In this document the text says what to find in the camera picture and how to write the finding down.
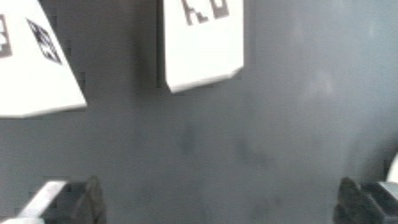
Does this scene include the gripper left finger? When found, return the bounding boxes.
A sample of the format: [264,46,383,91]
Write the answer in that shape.
[17,176,107,224]

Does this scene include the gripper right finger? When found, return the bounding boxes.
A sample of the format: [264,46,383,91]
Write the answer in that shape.
[333,177,398,224]

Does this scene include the white stool leg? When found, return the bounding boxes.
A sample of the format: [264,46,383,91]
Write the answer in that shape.
[162,0,246,93]
[0,0,88,118]

